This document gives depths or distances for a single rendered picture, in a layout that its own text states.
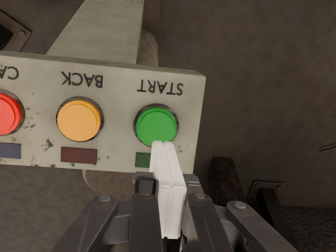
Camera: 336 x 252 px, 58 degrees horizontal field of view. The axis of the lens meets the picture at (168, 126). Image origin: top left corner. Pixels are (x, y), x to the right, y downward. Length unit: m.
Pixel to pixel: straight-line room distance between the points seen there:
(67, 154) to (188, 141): 0.12
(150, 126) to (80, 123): 0.07
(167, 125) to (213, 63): 0.67
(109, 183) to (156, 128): 0.21
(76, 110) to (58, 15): 0.64
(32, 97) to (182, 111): 0.14
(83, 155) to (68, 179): 0.95
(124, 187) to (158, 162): 0.31
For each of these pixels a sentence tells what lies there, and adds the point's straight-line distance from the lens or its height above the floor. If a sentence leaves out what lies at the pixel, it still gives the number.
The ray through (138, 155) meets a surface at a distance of 0.31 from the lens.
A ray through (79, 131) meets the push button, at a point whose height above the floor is 0.61.
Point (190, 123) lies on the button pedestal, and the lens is 0.31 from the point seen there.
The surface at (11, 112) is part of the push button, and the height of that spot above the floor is 0.61.
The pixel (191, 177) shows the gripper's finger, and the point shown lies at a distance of 0.18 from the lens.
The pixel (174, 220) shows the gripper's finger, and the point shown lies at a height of 0.75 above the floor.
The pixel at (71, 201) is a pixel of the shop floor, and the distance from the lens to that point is 1.36.
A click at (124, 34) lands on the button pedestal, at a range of 0.43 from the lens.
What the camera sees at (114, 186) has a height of 0.52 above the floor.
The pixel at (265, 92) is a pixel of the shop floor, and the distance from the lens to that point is 1.04.
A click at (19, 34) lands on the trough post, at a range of 0.96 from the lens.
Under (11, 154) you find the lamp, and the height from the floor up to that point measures 0.62.
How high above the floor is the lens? 0.85
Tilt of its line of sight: 54 degrees down
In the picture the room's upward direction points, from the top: 176 degrees clockwise
